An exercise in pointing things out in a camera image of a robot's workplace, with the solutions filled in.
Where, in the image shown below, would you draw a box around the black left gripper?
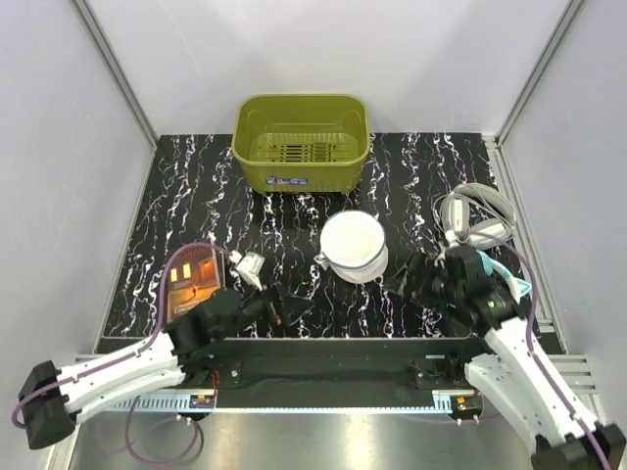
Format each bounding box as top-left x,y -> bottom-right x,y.
215,273 -> 314,341

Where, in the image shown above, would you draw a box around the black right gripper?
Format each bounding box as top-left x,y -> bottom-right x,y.
382,250 -> 463,315

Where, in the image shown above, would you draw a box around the white mesh laundry bag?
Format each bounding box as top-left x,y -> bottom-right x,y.
314,210 -> 389,284

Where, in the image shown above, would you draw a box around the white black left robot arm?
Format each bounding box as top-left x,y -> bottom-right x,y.
12,284 -> 314,450

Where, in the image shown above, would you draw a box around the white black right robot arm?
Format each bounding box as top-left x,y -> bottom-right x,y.
385,246 -> 626,469

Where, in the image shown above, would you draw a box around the dark orange paperback book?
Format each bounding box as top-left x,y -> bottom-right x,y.
166,246 -> 223,322

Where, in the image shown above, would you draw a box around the teal cat-ear headphones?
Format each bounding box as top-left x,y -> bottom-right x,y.
478,251 -> 532,304

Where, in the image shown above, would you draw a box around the olive green plastic basket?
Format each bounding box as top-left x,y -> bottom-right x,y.
231,94 -> 370,194

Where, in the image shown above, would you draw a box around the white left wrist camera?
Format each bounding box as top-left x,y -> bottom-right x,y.
228,251 -> 265,291

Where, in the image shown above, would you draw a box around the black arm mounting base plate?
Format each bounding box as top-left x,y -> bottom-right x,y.
180,338 -> 487,413

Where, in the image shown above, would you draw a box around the white slotted cable duct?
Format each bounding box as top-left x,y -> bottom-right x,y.
134,393 -> 217,413

